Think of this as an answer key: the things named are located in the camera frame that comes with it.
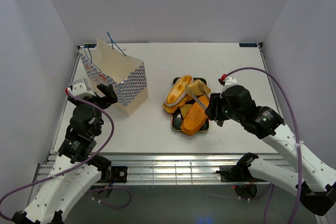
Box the yellow-green bread slice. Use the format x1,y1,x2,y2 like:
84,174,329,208
180,104,193,118

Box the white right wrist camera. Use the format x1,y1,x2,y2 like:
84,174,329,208
218,74,238,87

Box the blue checkered paper bag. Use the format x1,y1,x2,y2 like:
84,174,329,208
78,34,149,116

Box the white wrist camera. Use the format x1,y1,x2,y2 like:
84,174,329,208
65,78,96,99
218,74,238,87

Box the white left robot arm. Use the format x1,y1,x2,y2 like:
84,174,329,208
12,79,118,223

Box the metal tongs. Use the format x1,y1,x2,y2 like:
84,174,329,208
185,84,210,111

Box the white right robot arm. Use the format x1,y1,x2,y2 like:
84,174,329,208
205,85,335,216

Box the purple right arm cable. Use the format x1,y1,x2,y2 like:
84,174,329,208
263,67,305,224

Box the aluminium frame rail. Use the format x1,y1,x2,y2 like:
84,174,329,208
33,153,292,187

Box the right black motor mount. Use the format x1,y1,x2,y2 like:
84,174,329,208
215,165,250,182

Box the black gold-rimmed tray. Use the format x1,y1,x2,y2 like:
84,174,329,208
171,77,209,133

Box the twisted orange bread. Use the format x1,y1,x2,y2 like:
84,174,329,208
162,95,193,114

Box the left black motor mount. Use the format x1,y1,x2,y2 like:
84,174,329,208
102,166,128,184

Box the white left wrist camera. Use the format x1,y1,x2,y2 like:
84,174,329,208
65,78,96,99

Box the large orange flat bread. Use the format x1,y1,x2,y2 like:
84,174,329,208
181,102,207,136

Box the golden croissant back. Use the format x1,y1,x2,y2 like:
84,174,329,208
188,80,211,97

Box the long cream-filled bread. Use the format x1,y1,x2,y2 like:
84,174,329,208
165,75,194,107

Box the black motor mount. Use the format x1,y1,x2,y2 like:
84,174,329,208
102,166,128,184
215,165,250,182

